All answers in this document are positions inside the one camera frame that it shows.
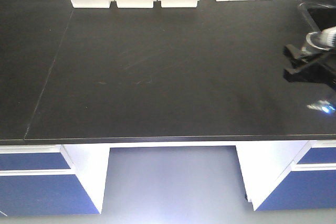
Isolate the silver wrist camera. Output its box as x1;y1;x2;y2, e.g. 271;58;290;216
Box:
318;26;336;48

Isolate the small clear glass beaker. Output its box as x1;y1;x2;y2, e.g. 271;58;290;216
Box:
301;32;326;56

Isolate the right blue cabinet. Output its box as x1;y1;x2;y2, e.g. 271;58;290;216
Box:
251;140;335;211

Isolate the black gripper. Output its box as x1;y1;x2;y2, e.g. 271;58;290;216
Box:
283;44;335;90

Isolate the black lab sink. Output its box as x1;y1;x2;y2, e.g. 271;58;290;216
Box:
298;3;335;31

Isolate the blue cabinet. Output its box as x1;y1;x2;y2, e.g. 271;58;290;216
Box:
251;140;335;211
1;144;109;217

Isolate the left blue cabinet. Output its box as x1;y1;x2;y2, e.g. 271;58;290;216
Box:
1;144;109;217

